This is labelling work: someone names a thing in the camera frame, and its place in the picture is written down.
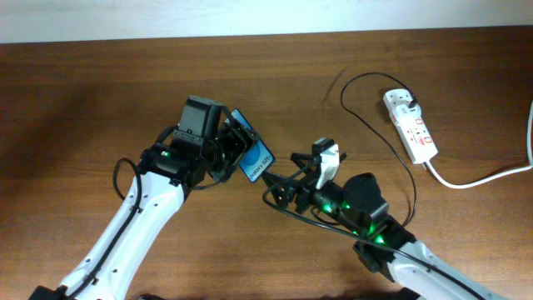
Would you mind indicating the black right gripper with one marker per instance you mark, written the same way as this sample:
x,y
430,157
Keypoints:
x,y
307,186

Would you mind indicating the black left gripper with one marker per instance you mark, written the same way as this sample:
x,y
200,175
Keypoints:
x,y
240,138

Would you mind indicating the blue Galaxy smartphone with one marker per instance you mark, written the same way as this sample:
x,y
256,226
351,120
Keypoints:
x,y
254,155

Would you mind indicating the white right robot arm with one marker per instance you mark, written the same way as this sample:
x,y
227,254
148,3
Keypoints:
x,y
358,210

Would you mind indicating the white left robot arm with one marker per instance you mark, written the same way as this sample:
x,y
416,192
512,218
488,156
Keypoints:
x,y
167,172

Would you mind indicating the white USB charger plug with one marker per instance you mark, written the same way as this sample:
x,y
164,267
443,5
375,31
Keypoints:
x,y
403,113

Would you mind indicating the white power strip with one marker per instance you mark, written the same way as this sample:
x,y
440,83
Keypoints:
x,y
414,134

